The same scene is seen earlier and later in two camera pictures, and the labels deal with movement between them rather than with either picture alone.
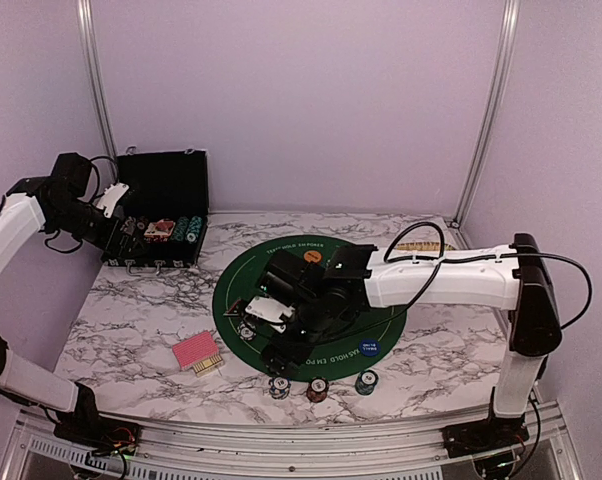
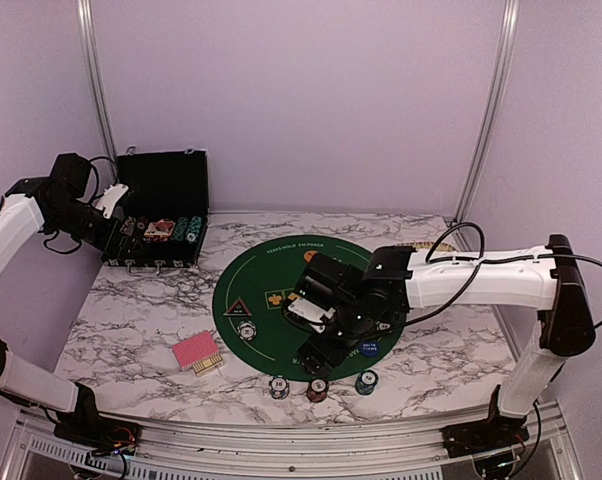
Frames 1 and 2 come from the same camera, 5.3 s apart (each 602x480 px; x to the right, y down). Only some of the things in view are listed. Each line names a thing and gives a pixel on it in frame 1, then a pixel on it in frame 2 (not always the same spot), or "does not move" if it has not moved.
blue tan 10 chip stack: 279,387 does not move
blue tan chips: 246,330 does not move
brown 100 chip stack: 317,390 does not move
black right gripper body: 299,351 to 336,353
